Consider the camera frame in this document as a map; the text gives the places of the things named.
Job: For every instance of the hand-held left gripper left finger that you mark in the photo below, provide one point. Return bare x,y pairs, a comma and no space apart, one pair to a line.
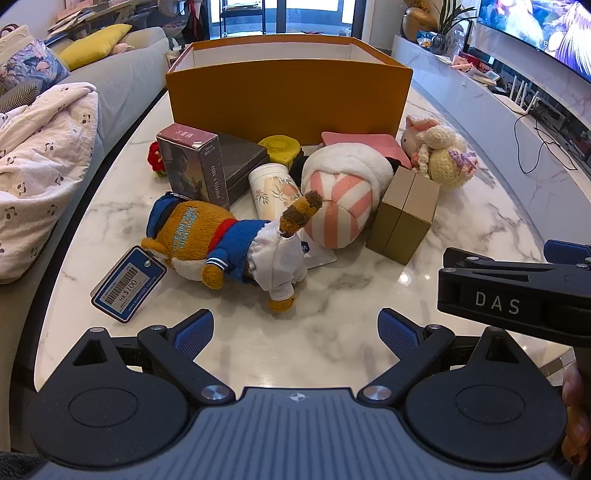
194,334

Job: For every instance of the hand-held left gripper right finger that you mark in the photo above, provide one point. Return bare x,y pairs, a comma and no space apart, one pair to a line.
397,331

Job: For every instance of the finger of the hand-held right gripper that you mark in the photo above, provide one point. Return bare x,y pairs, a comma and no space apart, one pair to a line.
485,261
568,253

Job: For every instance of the brown plush bear sailor outfit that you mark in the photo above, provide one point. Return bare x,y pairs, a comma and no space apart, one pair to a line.
231,240

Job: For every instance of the cream crochet bunny doll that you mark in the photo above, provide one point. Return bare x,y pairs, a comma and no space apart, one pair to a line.
445,157

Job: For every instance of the white pink striped plush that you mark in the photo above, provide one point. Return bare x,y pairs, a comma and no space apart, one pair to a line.
341,198

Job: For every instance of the white floral cup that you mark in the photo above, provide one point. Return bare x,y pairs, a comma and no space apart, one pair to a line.
272,189

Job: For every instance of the pink case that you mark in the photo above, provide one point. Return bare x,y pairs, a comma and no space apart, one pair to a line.
369,141

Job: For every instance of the dark red card box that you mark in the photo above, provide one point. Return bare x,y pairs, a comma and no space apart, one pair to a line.
189,161

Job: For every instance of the dark grey box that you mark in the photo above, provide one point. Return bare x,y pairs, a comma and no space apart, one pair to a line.
242,161

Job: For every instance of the red crochet flower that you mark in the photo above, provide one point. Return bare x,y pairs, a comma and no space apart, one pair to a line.
156,157

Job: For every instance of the yellow lidded jar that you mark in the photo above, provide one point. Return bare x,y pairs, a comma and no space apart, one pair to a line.
279,145

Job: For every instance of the large orange cardboard box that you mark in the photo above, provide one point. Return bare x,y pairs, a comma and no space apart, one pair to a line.
286,101

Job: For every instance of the person's right hand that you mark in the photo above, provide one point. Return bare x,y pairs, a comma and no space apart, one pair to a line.
578,415

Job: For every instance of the blue price tag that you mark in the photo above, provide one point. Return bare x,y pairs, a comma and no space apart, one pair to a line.
127,284

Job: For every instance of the gold cardboard box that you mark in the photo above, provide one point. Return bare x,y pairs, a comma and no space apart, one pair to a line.
406,217

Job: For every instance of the white card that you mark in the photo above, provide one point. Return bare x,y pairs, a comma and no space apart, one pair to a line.
318,256

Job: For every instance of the white marble television console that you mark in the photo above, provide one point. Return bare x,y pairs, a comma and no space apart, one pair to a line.
485,120

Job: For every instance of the white router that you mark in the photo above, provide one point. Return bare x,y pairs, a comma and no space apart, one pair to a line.
517,104

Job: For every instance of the small white display device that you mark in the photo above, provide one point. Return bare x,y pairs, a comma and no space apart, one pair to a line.
491,77

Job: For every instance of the pink toy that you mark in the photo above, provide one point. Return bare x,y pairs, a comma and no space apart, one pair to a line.
464,68

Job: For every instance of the white panda print blanket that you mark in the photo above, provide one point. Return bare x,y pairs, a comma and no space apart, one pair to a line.
41,175

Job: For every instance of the blue packet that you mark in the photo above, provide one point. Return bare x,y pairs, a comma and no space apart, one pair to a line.
427,38

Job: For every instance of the green potted plant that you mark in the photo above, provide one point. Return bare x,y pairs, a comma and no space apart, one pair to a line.
450,23

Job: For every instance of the gold vase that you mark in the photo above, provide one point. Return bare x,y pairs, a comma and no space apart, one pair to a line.
420,21

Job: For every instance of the grey sofa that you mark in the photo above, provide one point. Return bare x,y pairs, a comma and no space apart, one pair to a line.
124,78

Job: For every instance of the pale pink cushion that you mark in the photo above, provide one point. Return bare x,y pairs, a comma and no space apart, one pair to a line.
122,46

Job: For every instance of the houndstooth cushion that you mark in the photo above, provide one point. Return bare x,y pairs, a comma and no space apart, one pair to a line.
18,92

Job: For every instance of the glass balcony door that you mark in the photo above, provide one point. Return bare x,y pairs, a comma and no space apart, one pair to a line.
314,14

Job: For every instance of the yellow cushion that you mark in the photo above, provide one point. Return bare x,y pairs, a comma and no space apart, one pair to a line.
92,46

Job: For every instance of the blue floral cushion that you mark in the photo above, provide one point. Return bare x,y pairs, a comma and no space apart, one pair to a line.
32,64

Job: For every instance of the cluttered study desk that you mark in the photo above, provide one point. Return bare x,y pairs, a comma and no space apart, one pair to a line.
92,16

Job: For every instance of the wall television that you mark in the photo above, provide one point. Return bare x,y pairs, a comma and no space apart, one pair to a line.
531,23

